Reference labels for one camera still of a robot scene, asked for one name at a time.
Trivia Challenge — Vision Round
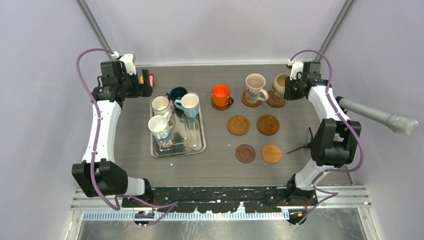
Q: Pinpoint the metal tray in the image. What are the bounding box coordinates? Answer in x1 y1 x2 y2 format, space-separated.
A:
150 97 206 159

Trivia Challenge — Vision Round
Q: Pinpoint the black microphone tripod stand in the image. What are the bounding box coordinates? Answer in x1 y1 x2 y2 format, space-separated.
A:
286 105 349 165

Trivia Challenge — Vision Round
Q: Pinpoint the orange translucent cup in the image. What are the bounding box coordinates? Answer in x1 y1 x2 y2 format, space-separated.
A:
212 83 234 107

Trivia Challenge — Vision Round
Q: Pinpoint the colourful block puzzle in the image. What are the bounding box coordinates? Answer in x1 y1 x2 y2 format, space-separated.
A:
139 73 155 88

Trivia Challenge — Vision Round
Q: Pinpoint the light blue mug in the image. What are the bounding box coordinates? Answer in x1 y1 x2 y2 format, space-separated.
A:
174 93 200 118

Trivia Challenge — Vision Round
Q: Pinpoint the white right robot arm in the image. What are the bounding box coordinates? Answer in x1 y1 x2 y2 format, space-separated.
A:
283 61 362 205

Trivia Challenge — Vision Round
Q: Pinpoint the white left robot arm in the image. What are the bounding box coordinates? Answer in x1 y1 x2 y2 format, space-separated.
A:
71 54 154 207

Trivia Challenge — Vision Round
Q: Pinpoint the ringed wooden coaster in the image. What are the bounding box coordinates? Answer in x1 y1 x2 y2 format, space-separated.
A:
266 90 287 108
226 115 250 136
241 91 262 108
210 99 231 111
256 114 280 136

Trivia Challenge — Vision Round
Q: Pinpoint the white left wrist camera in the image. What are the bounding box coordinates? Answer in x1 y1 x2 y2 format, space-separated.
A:
111 51 137 76

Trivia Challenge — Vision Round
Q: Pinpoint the cream mug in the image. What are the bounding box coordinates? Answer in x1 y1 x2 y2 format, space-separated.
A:
272 73 290 98

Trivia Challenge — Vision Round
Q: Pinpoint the white mug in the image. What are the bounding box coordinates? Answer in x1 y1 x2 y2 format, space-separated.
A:
150 95 173 116

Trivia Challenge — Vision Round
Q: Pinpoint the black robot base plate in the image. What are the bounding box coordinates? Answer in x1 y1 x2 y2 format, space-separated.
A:
136 186 318 214

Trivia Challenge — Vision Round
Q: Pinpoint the beige tall mug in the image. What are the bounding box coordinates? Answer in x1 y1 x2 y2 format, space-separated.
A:
245 73 269 104

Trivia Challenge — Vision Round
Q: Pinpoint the grey microphone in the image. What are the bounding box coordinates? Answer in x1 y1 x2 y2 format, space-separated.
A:
336 96 419 136

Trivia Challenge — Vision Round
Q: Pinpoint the dark green mug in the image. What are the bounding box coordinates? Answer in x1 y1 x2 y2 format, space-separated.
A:
169 86 188 102

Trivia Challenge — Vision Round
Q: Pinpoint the light wooden coaster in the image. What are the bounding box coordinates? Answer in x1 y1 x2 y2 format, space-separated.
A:
261 144 283 164

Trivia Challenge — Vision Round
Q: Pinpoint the dark walnut coaster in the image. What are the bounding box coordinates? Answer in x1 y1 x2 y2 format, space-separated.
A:
235 144 256 163

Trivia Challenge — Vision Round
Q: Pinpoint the small white cup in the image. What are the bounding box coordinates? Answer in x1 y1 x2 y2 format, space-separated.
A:
148 112 171 140

